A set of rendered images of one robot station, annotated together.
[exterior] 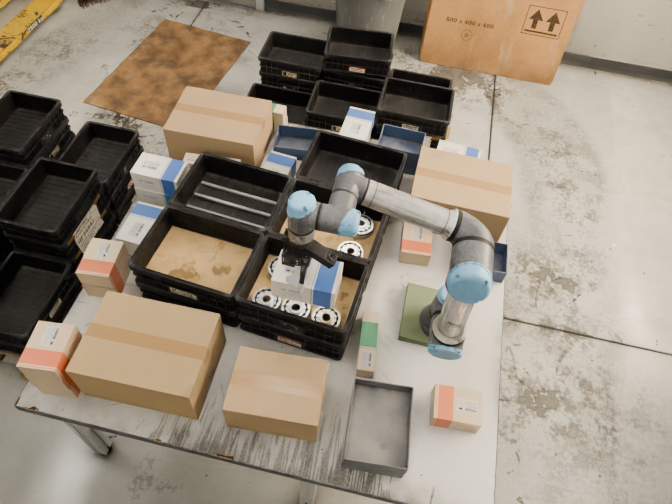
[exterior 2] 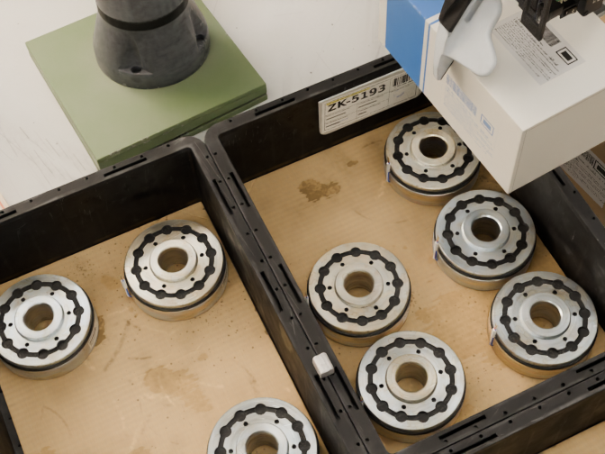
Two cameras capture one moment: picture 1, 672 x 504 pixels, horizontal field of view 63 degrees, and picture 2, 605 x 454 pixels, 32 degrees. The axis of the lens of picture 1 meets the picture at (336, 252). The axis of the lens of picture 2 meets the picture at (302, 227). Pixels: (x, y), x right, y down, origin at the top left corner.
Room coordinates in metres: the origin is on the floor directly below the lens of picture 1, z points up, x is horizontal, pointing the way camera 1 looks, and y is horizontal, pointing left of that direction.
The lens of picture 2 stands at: (1.42, 0.45, 1.79)
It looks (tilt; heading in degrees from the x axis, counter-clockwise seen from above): 59 degrees down; 235
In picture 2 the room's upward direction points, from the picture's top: 4 degrees counter-clockwise
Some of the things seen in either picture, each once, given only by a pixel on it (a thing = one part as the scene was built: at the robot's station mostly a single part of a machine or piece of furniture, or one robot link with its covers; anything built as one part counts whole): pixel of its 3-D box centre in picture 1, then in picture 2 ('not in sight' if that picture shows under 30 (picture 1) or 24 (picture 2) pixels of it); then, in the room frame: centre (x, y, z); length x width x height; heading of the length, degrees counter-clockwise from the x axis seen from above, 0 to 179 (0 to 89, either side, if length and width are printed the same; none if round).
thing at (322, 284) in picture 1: (307, 279); (501, 50); (0.94, 0.08, 1.09); 0.20 x 0.12 x 0.09; 82
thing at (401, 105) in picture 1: (410, 129); not in sight; (2.51, -0.36, 0.37); 0.40 x 0.30 x 0.45; 82
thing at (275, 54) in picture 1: (295, 72); not in sight; (3.01, 0.38, 0.31); 0.40 x 0.30 x 0.34; 82
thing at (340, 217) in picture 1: (339, 215); not in sight; (0.94, 0.00, 1.41); 0.11 x 0.11 x 0.08; 82
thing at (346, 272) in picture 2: not in sight; (358, 285); (1.10, 0.09, 0.86); 0.05 x 0.05 x 0.01
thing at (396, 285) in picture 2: not in sight; (358, 286); (1.10, 0.09, 0.86); 0.10 x 0.10 x 0.01
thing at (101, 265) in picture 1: (102, 262); not in sight; (1.10, 0.86, 0.81); 0.16 x 0.12 x 0.07; 178
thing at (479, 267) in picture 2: (295, 308); (485, 232); (0.96, 0.12, 0.86); 0.10 x 0.10 x 0.01
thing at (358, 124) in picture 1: (356, 130); not in sight; (1.93, -0.04, 0.83); 0.20 x 0.12 x 0.09; 169
